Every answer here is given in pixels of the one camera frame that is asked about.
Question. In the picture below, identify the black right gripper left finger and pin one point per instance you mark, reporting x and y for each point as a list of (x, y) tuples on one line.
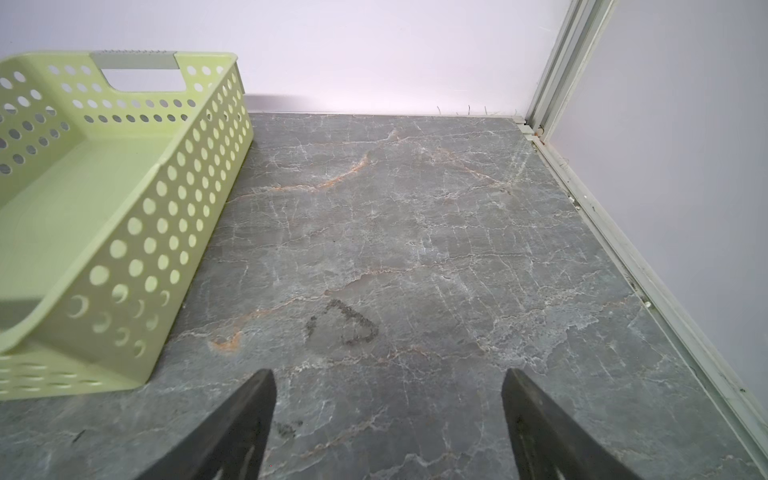
[(231, 442)]

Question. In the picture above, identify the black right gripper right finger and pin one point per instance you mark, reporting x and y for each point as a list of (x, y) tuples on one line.
[(546, 442)]

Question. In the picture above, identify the light green perforated basket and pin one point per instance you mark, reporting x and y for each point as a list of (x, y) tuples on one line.
[(115, 168)]

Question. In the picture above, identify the aluminium frame corner post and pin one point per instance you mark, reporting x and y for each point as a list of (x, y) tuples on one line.
[(580, 31)]

